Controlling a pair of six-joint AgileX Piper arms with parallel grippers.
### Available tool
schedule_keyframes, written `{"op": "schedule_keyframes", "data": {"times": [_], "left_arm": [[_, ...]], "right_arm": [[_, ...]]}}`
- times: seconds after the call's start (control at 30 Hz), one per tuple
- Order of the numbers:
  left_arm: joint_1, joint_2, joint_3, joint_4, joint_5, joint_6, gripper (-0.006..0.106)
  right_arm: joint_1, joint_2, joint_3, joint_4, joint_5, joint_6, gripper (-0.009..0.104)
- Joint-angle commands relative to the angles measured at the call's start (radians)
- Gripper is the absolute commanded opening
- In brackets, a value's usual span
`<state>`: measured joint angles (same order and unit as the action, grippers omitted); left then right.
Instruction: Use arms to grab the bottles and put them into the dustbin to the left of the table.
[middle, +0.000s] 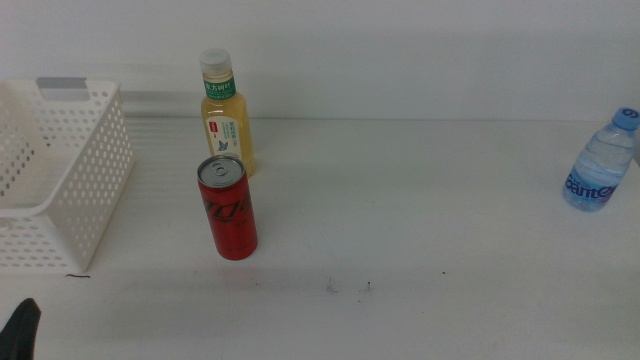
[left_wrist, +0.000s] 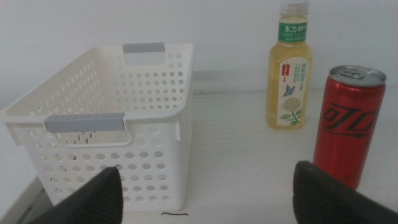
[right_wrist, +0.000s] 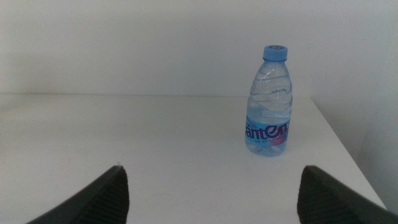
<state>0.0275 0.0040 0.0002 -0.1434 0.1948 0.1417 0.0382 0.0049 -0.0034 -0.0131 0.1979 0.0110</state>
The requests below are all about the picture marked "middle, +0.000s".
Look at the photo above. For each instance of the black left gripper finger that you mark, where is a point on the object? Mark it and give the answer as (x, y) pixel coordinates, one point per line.
(17, 335)

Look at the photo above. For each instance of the red cola can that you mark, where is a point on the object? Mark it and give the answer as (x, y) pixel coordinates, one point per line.
(230, 220)

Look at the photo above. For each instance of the yellow tea bottle white cap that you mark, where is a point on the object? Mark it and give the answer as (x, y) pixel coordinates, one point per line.
(227, 125)

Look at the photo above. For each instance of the clear water bottle blue cap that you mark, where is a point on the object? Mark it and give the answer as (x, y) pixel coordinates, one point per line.
(597, 170)

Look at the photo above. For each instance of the white perforated plastic basket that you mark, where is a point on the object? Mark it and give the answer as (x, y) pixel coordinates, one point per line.
(75, 210)

